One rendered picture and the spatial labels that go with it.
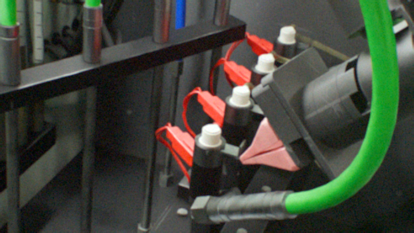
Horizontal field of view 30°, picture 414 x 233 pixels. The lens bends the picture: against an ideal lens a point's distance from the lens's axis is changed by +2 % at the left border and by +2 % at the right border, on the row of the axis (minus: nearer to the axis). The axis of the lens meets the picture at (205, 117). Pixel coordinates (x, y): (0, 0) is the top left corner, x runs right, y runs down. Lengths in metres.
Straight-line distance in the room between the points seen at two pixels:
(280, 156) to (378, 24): 0.20
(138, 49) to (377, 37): 0.43
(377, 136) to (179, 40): 0.43
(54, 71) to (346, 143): 0.31
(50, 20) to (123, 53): 0.17
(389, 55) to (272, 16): 0.53
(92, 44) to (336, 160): 0.30
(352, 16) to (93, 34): 0.31
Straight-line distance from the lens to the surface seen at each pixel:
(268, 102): 0.59
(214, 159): 0.67
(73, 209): 1.02
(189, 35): 0.86
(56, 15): 0.96
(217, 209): 0.56
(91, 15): 0.76
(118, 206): 1.03
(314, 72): 0.61
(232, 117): 0.74
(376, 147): 0.45
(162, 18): 0.82
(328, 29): 0.94
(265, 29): 0.96
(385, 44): 0.43
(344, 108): 0.56
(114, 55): 0.80
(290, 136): 0.59
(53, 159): 1.07
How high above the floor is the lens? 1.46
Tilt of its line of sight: 31 degrees down
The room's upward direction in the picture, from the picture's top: 7 degrees clockwise
